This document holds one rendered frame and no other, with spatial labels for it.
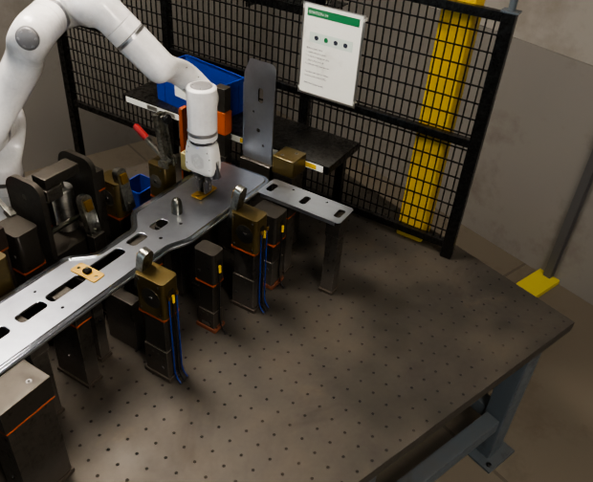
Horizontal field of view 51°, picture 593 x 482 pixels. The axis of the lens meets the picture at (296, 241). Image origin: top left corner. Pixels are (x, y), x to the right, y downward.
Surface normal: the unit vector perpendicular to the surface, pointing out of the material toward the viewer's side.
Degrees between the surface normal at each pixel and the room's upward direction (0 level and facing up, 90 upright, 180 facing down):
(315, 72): 90
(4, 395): 0
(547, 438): 0
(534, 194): 90
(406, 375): 0
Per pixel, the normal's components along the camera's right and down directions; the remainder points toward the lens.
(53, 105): 0.62, 0.50
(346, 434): 0.07, -0.80
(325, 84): -0.52, 0.48
